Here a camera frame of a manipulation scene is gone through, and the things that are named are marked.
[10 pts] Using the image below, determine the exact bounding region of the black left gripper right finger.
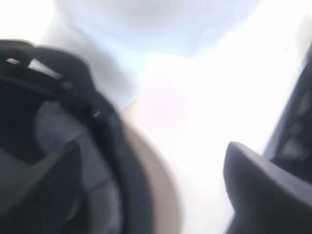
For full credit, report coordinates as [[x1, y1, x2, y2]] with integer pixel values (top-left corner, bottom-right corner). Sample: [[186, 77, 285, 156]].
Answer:
[[223, 142, 312, 234]]

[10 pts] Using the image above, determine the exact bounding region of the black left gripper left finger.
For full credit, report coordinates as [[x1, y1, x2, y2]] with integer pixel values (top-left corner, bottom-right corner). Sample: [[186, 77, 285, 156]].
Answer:
[[0, 142, 82, 234]]

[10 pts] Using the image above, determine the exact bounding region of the black helmet with tinted visor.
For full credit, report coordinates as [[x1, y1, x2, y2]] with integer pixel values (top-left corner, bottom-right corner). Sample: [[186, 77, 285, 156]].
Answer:
[[0, 40, 182, 234]]

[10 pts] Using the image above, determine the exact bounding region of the white mannequin head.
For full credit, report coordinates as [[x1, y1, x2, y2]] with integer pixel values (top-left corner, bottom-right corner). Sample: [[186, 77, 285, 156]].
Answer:
[[44, 0, 312, 234]]

